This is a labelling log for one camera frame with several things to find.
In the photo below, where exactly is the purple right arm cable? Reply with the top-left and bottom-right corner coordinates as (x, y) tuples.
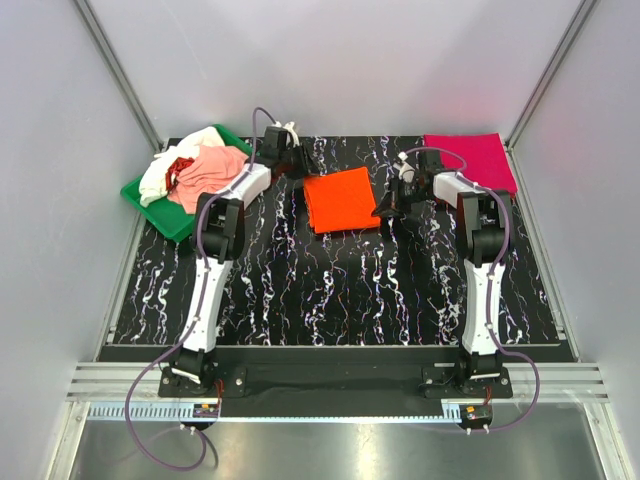
(404, 146), (541, 431)

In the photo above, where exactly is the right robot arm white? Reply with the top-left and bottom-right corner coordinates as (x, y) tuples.
(372, 147), (513, 398)

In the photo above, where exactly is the aluminium corner post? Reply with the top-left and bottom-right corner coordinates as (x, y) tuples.
(504, 0), (600, 151)
(71, 0), (164, 152)

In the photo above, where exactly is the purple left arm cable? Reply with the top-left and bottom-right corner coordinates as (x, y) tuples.
(124, 106), (281, 472)

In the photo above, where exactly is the folded magenta t-shirt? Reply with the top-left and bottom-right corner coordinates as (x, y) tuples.
(424, 133), (518, 197)

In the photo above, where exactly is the orange t-shirt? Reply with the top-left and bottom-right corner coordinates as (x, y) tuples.
(303, 167), (380, 234)

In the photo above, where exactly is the aluminium corner post right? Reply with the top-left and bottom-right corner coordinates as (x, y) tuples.
(504, 0), (600, 151)

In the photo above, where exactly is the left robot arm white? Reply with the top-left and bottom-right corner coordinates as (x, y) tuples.
(163, 121), (319, 396)

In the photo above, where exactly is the aluminium corner post left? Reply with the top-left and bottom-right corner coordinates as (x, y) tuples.
(71, 0), (164, 152)

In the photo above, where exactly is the pink t-shirt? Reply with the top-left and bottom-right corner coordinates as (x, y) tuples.
(168, 146), (249, 214)

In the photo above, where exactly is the red black patterned t-shirt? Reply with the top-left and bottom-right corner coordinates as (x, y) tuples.
(165, 157), (195, 192)

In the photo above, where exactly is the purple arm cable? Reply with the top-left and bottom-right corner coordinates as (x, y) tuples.
(404, 146), (541, 431)
(124, 106), (281, 472)

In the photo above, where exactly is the aluminium front rail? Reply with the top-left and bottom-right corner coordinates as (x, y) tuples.
(67, 362), (614, 424)

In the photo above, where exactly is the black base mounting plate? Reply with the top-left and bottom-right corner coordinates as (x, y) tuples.
(97, 343), (576, 419)

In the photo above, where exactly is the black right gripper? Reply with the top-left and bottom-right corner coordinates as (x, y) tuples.
(371, 176), (430, 219)

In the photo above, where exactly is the green plastic tray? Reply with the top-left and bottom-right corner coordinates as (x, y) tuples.
(121, 125), (252, 243)

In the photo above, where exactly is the white t-shirt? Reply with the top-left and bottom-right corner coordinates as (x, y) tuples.
(138, 126), (225, 208)

